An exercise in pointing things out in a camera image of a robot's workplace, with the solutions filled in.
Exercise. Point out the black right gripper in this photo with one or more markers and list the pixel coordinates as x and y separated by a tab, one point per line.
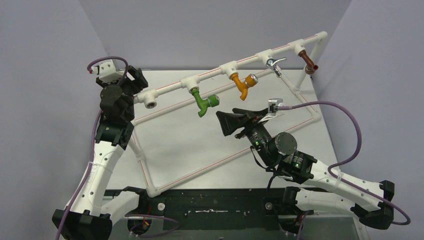
245	125

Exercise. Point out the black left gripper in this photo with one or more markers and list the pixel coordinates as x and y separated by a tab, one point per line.
139	83

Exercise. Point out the white PVC pipe frame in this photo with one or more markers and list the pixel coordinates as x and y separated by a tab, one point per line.
231	71

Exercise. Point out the green water faucet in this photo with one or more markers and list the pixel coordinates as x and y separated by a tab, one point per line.
204	103

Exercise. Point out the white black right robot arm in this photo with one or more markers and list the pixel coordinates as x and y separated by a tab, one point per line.
371	200

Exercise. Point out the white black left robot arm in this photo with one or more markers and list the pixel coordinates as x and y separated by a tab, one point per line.
86	216

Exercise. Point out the orange water faucet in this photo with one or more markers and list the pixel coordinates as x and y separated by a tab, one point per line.
250	81

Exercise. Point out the chrome lever water faucet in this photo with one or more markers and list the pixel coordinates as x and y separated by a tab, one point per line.
272	64

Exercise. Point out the brown water faucet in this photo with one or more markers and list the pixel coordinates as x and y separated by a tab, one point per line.
310	66

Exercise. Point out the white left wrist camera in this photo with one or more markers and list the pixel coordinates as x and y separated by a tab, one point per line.
106	72

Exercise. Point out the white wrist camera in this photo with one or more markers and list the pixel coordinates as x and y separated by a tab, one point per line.
106	72
272	108

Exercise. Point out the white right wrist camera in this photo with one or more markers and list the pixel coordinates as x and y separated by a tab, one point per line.
272	108

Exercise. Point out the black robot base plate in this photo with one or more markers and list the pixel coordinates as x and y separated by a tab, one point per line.
211	209

